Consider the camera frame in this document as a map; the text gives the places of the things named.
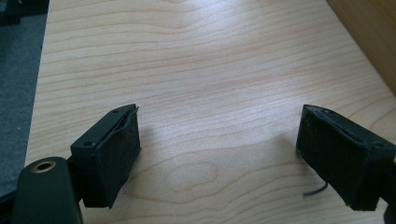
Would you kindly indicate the dark object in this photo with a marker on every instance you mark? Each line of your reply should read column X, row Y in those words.
column 21, row 7

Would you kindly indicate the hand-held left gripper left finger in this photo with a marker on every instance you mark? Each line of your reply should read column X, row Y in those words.
column 109, row 155

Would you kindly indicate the brown wooden panel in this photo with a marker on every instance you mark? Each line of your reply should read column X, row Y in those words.
column 370, row 31

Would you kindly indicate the thin black thread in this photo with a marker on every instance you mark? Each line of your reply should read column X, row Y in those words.
column 317, row 192

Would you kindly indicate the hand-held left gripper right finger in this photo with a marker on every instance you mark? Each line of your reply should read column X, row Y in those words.
column 339, row 155

